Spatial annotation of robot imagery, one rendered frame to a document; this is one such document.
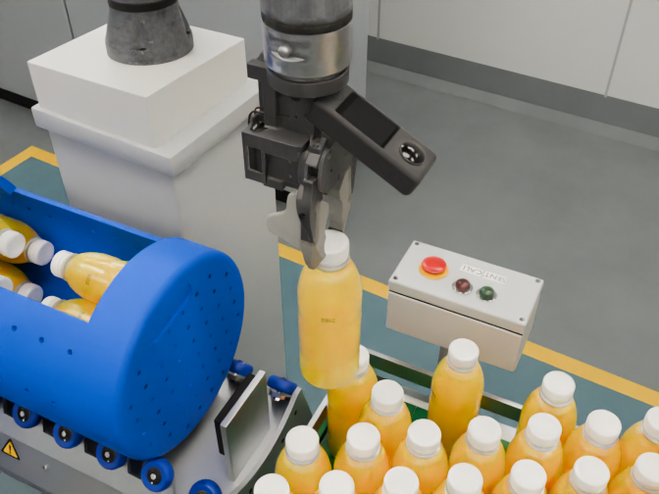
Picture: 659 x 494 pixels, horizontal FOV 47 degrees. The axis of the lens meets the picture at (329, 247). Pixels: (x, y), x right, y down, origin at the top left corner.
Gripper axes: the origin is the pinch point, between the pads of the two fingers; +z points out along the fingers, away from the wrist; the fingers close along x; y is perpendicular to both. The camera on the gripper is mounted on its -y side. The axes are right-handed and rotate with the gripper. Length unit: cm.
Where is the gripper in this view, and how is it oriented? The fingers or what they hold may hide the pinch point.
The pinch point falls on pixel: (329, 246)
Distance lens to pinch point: 76.6
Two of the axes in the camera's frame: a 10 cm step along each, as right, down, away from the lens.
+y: -9.0, -2.9, 3.3
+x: -4.4, 5.9, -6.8
